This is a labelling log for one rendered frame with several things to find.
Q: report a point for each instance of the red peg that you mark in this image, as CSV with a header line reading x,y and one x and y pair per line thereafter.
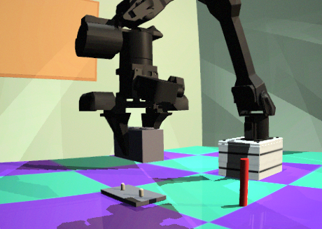
x,y
243,189

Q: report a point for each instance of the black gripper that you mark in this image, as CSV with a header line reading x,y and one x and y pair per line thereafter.
x,y
114,107

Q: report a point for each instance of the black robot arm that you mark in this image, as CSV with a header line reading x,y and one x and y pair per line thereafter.
x,y
104,38

